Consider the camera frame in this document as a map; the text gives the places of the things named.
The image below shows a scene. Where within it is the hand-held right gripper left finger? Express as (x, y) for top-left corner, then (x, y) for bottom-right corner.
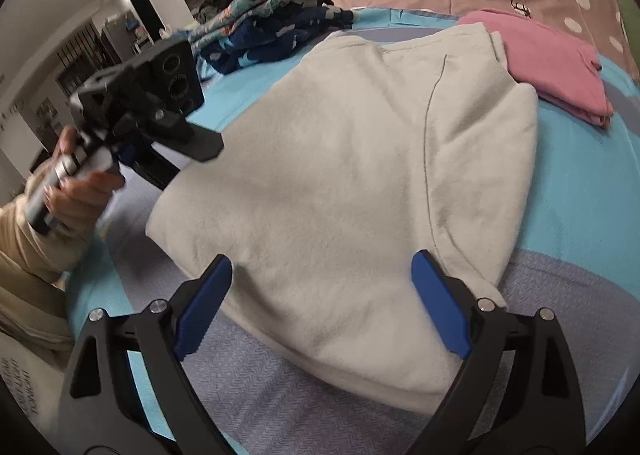
(56, 254), (237, 455)

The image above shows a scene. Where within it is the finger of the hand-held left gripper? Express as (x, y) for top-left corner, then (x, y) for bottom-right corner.
(145, 107), (225, 166)
(119, 141), (194, 192)

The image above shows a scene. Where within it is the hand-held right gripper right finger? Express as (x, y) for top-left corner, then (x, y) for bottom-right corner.
(404, 249), (587, 455)

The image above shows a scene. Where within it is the cream sweatshirt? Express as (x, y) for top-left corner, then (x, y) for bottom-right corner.
(145, 22), (540, 417)

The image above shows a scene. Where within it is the person's left forearm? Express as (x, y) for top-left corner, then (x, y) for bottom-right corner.
(0, 187), (97, 287)

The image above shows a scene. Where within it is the person's left hand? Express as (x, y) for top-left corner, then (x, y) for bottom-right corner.
(44, 127), (126, 236)

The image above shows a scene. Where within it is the white cabinet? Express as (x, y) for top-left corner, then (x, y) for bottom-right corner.
(132, 24), (154, 54)

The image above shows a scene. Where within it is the grey refrigerator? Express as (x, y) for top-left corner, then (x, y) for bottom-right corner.
(102, 12), (132, 66)

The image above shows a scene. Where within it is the teal floral garment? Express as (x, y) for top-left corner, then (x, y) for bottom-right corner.
(187, 0), (337, 54)

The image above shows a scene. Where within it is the dark cloth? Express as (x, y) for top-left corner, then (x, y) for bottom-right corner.
(197, 0), (252, 24)

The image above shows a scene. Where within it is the dark wooden door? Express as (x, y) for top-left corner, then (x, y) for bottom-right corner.
(54, 19), (110, 96)

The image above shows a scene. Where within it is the blue printed bed sheet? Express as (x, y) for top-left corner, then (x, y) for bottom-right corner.
(65, 5), (640, 455)

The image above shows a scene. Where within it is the person's white printed top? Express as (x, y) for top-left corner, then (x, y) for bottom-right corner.
(0, 280), (77, 437)

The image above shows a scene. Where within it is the pink folded garment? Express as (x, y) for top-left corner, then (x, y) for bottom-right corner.
(457, 8), (615, 130)

